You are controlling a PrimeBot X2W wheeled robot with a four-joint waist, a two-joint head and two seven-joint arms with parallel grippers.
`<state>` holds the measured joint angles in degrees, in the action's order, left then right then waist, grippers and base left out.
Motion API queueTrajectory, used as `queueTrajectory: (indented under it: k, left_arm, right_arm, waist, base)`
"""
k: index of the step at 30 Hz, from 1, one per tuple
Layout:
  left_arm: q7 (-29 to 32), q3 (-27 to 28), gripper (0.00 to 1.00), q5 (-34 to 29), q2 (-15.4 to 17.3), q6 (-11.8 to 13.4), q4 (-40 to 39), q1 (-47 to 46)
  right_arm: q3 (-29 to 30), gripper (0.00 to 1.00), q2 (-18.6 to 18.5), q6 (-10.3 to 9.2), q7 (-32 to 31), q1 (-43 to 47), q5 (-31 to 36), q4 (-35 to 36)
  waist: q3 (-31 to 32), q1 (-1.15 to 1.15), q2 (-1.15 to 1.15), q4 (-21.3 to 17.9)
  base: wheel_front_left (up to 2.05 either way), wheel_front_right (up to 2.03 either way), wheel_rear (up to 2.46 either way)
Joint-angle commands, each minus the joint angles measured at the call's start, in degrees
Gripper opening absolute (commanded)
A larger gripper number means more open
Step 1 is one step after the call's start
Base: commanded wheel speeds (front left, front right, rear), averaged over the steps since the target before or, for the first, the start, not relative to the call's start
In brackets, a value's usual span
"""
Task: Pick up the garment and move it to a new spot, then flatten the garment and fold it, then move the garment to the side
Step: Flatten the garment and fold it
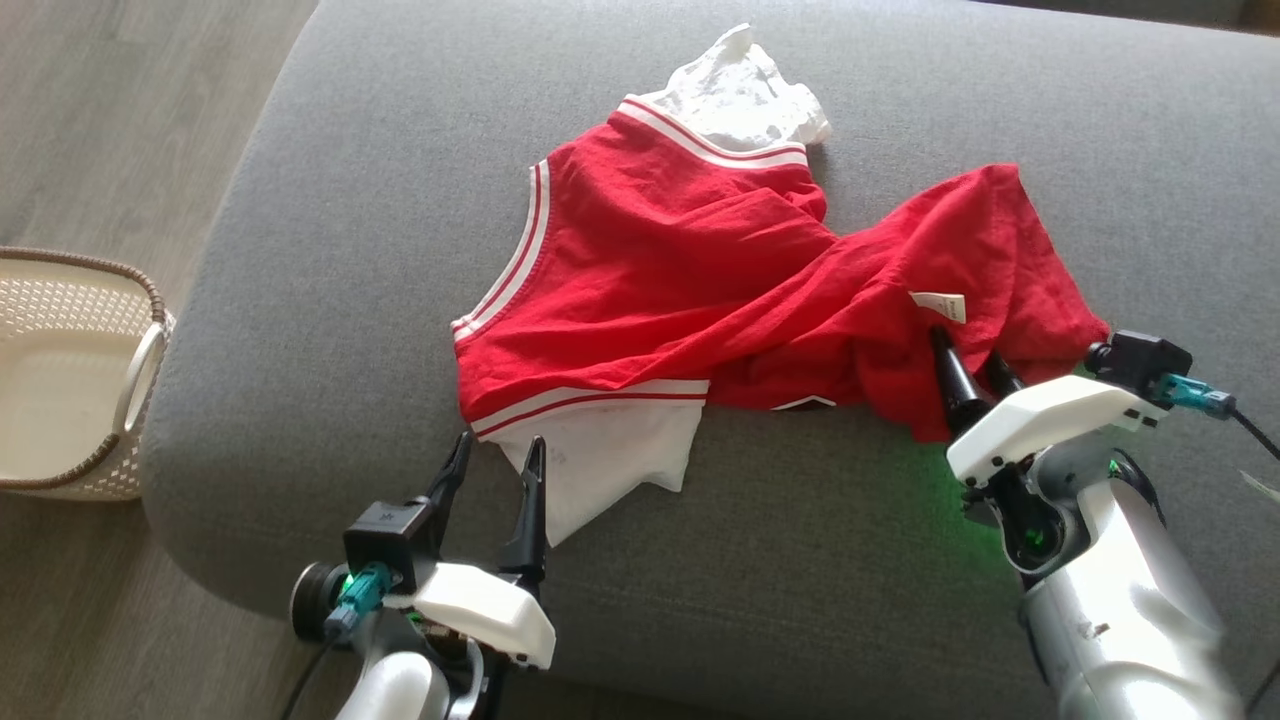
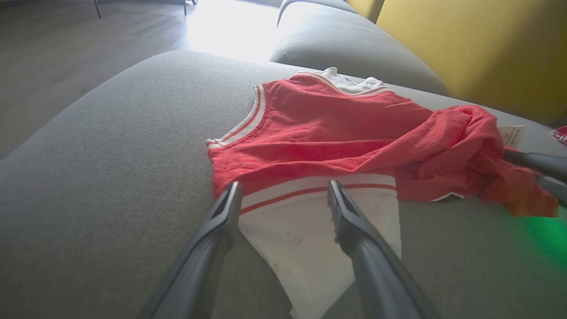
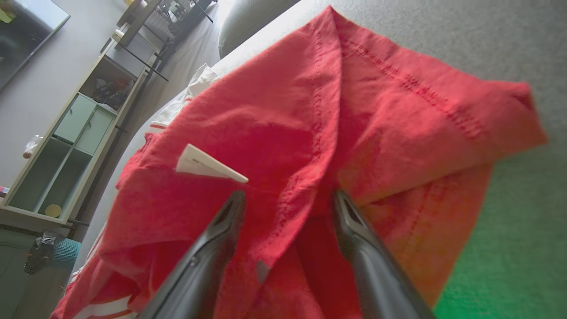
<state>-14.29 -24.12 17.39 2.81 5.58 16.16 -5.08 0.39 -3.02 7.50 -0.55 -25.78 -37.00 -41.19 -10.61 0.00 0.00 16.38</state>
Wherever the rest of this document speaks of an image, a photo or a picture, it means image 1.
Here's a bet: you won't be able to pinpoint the grey yellow sofa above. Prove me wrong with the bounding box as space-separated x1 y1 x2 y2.
140 0 1280 720

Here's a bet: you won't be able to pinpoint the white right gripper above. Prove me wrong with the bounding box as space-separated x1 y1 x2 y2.
930 325 1167 577

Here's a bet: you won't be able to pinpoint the red shirt white sleeves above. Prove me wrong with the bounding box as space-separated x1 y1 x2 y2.
452 22 1111 549

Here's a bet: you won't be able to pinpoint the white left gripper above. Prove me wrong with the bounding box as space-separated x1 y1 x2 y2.
384 430 558 720

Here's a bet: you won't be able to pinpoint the beige woven laundry basket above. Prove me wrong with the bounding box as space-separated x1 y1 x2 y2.
0 246 177 501

